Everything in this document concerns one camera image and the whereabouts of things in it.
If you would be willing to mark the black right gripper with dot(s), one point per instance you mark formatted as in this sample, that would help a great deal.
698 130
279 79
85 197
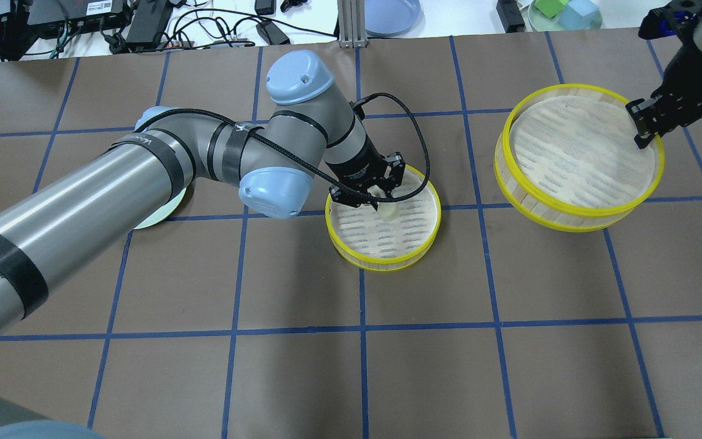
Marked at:
694 85

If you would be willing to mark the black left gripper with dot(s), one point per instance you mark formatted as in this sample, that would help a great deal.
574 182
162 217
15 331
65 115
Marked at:
356 169

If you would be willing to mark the white steamed bun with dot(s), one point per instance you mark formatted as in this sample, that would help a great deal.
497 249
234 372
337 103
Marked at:
388 211

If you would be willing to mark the yellow-rimmed steamer layer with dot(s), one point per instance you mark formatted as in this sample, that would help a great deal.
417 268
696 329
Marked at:
566 159
366 241

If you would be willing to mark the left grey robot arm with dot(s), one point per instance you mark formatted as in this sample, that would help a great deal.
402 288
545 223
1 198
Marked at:
313 132

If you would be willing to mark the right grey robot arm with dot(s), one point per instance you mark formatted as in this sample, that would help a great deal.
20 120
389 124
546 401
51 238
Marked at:
682 19

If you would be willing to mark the green plate with blocks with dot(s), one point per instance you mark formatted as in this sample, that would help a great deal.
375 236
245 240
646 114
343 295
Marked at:
547 16

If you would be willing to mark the blue plate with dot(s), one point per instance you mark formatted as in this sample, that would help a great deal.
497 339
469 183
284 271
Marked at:
390 18

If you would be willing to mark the mint green plate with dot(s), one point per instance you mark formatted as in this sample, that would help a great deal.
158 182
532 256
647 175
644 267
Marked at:
163 212

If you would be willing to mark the black power adapter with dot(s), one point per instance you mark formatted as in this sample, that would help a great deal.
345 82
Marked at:
149 22

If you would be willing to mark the aluminium frame post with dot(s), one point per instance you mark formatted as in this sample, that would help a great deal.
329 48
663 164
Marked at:
351 21

